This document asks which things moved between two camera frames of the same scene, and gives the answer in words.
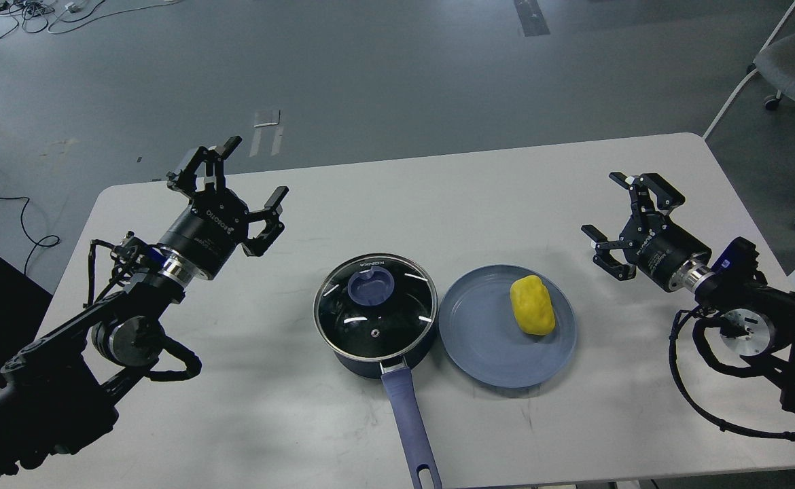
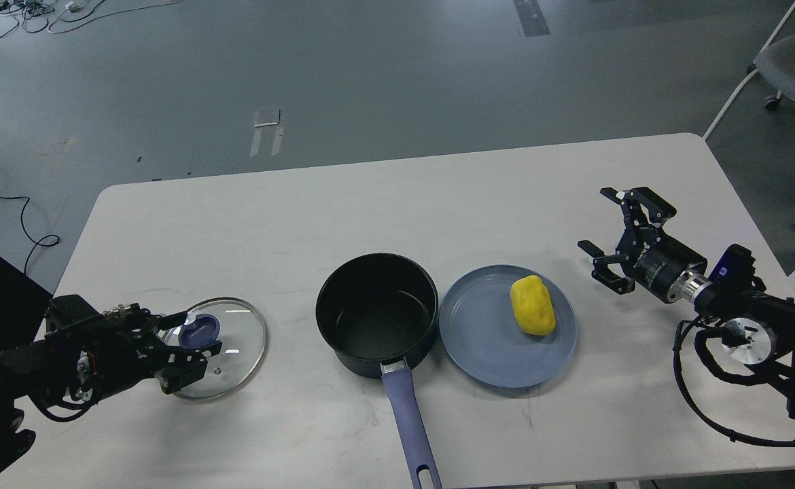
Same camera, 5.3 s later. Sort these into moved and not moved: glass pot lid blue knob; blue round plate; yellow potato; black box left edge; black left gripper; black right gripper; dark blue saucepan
Moved: glass pot lid blue knob; black left gripper; black right gripper
Not moved: dark blue saucepan; yellow potato; black box left edge; blue round plate
